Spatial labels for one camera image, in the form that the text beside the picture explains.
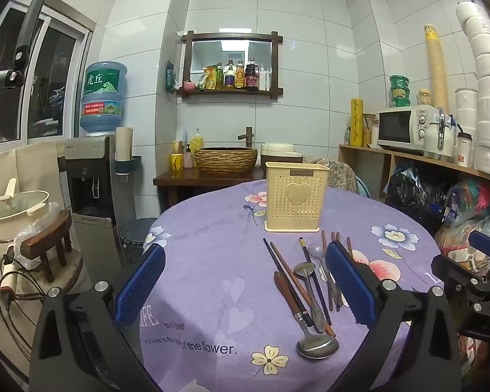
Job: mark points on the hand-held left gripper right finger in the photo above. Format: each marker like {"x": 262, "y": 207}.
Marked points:
{"x": 347, "y": 281}

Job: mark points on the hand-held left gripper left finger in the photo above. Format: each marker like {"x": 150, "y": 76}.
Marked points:
{"x": 141, "y": 286}

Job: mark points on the small ornate steel spoon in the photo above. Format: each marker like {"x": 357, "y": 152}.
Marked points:
{"x": 304, "y": 270}

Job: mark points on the grey plastic spoon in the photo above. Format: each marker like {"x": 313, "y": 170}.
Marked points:
{"x": 315, "y": 250}

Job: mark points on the dark blue gold-tipped chopstick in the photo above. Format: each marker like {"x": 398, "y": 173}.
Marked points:
{"x": 303, "y": 245}

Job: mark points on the black chopstick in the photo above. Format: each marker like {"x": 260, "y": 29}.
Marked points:
{"x": 269, "y": 249}

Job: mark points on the cream plastic cutlery holder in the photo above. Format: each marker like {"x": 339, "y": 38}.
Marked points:
{"x": 281, "y": 200}

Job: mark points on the colourful plastic bags pile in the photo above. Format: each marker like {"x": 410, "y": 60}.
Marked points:
{"x": 473, "y": 208}

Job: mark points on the dark round bin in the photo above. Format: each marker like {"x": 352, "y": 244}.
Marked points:
{"x": 137, "y": 235}

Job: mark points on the purple floral tablecloth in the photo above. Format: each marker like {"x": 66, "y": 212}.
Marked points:
{"x": 212, "y": 253}

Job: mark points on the black plastic bag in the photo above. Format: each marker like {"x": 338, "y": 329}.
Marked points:
{"x": 412, "y": 196}

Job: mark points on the white tumbler with black lid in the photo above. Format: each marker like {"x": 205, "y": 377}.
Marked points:
{"x": 464, "y": 151}

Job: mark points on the grey water dispenser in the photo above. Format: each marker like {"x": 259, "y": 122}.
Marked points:
{"x": 94, "y": 196}

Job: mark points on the paisley patterned cloth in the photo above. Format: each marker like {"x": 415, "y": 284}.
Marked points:
{"x": 341, "y": 177}

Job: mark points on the small dark wooden stool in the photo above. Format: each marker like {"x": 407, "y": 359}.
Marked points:
{"x": 45, "y": 241}

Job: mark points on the dark wooden washstand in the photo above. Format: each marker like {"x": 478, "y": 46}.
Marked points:
{"x": 175, "y": 179}

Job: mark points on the dark cup holder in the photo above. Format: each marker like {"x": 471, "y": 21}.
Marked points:
{"x": 132, "y": 165}

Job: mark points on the yellow mug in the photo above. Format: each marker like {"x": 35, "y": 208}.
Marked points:
{"x": 177, "y": 162}

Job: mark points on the light wooden shelf unit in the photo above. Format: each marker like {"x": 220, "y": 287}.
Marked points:
{"x": 375, "y": 150}

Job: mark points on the stack of white plastic tubs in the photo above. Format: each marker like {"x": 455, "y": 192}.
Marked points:
{"x": 466, "y": 106}

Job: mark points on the stack of beige paper cups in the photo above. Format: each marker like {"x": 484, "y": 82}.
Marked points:
{"x": 123, "y": 143}

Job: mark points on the white pot with lid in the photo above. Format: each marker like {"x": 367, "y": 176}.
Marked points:
{"x": 12, "y": 216}

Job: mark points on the cream and brown rice cooker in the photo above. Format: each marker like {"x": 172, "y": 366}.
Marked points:
{"x": 279, "y": 151}

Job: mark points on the yellow pump soap bottle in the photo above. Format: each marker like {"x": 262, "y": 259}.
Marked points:
{"x": 197, "y": 147}

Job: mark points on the white microwave oven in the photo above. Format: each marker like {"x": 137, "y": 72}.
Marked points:
{"x": 396, "y": 126}

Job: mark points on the woven pattern wash basin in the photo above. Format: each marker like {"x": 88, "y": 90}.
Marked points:
{"x": 225, "y": 160}

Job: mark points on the yellow cylindrical canister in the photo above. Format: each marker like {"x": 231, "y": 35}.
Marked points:
{"x": 356, "y": 122}

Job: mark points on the clear jar with yellow contents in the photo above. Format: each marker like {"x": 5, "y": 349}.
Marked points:
{"x": 424, "y": 97}

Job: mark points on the green instant noodle bowl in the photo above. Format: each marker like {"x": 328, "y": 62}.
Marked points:
{"x": 400, "y": 92}
{"x": 399, "y": 81}
{"x": 400, "y": 103}

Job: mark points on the bronze faucet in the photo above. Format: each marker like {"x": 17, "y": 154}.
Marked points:
{"x": 247, "y": 134}

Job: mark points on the tall stack of paper cups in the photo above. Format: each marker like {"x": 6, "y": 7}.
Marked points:
{"x": 436, "y": 69}

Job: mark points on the blue water jug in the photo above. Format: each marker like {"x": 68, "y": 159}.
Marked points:
{"x": 103, "y": 98}

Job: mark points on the pink small bowl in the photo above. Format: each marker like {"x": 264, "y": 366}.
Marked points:
{"x": 189, "y": 85}

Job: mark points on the yellow packet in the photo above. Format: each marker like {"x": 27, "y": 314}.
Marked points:
{"x": 206, "y": 78}

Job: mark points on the white slim bottle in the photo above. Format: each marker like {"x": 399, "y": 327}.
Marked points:
{"x": 262, "y": 77}

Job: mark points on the aluminium sliding window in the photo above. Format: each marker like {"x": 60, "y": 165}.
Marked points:
{"x": 53, "y": 81}

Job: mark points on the green bottle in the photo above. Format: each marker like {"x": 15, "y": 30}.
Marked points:
{"x": 219, "y": 75}

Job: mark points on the dark purple bottle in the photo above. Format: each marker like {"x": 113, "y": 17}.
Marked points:
{"x": 251, "y": 74}

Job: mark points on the wooden framed mirror shelf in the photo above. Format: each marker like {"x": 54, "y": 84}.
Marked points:
{"x": 228, "y": 36}

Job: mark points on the green hanging wall pack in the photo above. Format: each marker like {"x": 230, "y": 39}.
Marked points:
{"x": 170, "y": 76}

